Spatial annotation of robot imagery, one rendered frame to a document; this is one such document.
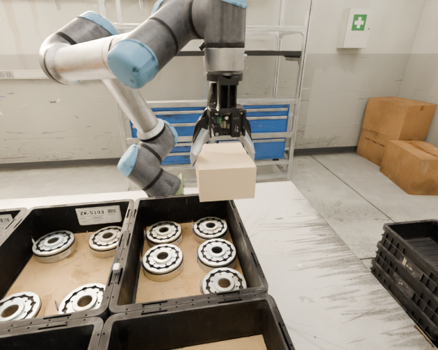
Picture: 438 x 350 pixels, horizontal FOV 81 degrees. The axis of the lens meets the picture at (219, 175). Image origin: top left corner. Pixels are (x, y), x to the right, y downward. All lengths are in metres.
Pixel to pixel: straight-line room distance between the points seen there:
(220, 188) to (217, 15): 0.32
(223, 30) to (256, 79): 2.93
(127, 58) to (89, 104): 3.04
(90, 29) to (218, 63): 0.46
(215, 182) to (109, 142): 3.08
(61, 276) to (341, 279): 0.80
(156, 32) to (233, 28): 0.13
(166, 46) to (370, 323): 0.81
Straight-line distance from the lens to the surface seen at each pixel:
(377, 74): 4.15
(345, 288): 0.93
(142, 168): 1.00
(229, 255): 0.71
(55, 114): 3.66
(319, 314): 0.84
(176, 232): 0.79
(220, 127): 0.51
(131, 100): 0.94
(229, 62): 0.50
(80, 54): 0.64
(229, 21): 0.50
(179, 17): 0.55
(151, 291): 0.69
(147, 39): 0.50
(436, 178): 3.37
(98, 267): 0.79
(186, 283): 0.69
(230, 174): 0.53
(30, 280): 0.83
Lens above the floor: 1.34
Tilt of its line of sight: 26 degrees down
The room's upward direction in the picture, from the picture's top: straight up
